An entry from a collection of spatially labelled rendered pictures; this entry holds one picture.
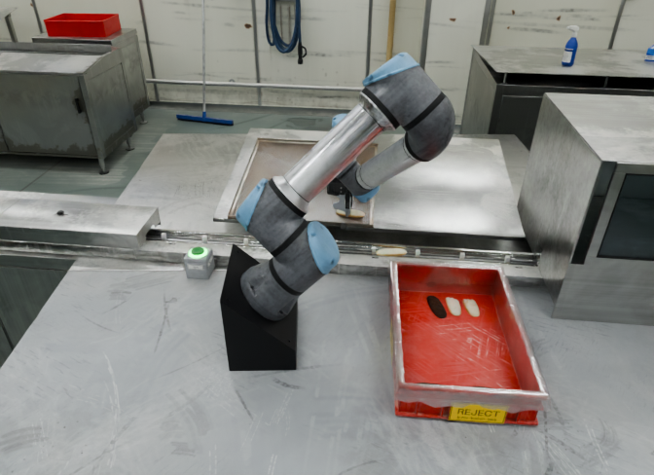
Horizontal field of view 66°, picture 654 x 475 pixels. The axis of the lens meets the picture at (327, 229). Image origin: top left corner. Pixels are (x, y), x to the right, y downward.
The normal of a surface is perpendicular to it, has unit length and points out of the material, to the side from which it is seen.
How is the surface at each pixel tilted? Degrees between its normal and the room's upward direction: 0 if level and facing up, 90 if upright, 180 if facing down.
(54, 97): 90
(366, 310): 0
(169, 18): 93
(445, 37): 90
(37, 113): 90
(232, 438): 0
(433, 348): 0
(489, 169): 10
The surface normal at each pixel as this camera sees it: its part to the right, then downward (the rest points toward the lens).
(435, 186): -0.01, -0.74
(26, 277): -0.11, 0.53
